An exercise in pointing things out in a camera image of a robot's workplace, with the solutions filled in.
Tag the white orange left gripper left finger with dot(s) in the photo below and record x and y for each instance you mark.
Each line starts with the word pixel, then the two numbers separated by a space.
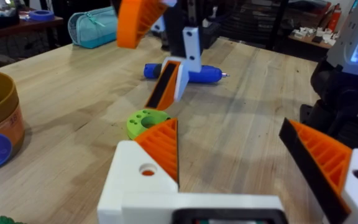
pixel 135 174

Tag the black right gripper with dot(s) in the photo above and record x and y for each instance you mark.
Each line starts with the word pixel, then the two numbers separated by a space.
pixel 176 34

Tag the white orange left gripper right finger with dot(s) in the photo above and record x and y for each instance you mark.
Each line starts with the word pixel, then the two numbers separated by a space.
pixel 322 161

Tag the blue electric screwdriver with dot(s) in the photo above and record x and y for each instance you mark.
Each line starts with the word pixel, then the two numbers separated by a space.
pixel 208 74

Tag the green vegetable toy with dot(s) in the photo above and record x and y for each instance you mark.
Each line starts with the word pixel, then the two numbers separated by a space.
pixel 6 221

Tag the green disc with holes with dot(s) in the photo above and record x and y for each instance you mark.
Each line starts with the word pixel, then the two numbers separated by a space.
pixel 135 124

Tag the teal zip bag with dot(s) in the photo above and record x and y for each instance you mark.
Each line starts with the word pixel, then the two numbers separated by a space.
pixel 95 28

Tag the blue tape roll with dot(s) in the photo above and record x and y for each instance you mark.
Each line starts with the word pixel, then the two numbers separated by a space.
pixel 41 15

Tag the heap of white parts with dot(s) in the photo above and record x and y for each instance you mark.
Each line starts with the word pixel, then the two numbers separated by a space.
pixel 315 33

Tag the dark wooden side table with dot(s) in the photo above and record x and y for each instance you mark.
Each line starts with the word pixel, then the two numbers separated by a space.
pixel 17 29

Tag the red canister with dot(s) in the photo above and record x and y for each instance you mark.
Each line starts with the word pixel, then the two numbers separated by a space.
pixel 335 18

